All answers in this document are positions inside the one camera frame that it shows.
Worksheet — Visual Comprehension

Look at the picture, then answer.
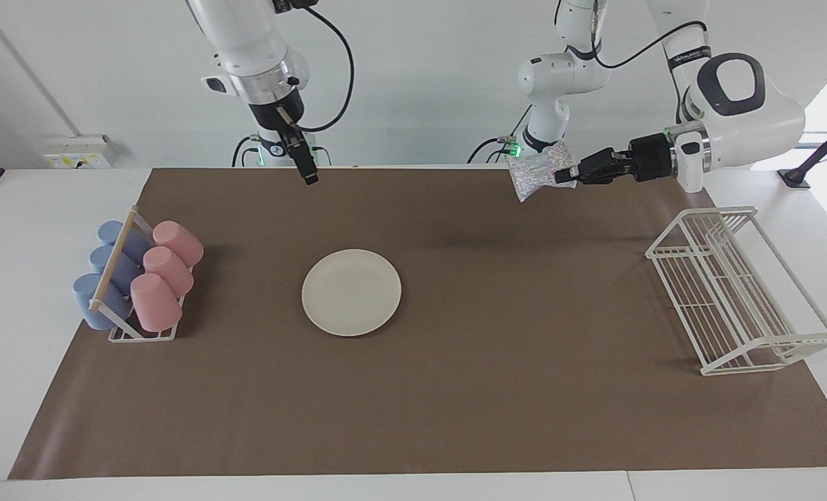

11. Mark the cup rack with wooden rod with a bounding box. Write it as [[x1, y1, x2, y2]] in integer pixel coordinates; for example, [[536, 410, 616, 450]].
[[88, 205, 193, 343]]

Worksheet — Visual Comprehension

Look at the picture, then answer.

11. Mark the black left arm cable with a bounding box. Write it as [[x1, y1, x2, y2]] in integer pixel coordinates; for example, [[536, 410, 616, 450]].
[[591, 21, 709, 126]]

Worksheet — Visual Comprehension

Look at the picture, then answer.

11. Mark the pink plastic cup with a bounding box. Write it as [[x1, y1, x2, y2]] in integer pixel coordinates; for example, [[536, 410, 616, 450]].
[[130, 273, 183, 333], [142, 246, 195, 299], [152, 221, 204, 269]]

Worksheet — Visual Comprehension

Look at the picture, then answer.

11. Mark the brown table mat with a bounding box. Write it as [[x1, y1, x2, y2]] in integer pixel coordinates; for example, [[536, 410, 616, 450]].
[[8, 167, 827, 481]]

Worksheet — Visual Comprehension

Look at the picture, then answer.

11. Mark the white wall socket box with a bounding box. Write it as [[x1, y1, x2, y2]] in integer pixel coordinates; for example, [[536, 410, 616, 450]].
[[41, 134, 113, 170]]

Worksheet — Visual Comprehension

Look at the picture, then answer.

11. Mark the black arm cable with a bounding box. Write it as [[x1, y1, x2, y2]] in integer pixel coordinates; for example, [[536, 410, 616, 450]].
[[274, 0, 355, 133], [591, 21, 709, 126]]

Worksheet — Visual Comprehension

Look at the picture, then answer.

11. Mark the blue plastic cup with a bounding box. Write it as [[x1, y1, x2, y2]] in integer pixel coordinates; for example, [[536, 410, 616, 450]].
[[97, 221, 153, 262], [72, 273, 134, 331], [89, 245, 143, 293]]

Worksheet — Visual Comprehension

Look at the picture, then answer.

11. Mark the white wire dish rack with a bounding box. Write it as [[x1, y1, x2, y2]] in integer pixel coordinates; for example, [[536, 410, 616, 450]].
[[645, 205, 827, 377]]

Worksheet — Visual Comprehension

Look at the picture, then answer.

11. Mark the clear plastic wrap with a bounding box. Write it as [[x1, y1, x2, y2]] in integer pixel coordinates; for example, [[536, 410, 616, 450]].
[[507, 139, 579, 203]]

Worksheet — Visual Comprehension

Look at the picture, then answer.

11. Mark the black base cable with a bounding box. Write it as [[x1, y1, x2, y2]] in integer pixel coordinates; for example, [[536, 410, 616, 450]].
[[467, 104, 533, 165], [231, 134, 261, 168]]

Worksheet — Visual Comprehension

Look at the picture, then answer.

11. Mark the cream round plate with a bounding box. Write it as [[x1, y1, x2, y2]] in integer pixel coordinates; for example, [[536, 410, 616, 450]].
[[301, 248, 403, 338]]

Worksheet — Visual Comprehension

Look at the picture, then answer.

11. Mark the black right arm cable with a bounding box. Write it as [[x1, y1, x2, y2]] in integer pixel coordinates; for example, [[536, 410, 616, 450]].
[[274, 0, 355, 133]]

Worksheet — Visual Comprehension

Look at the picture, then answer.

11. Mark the black slanted stand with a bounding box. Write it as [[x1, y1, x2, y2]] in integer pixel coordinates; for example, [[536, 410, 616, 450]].
[[777, 111, 827, 189]]

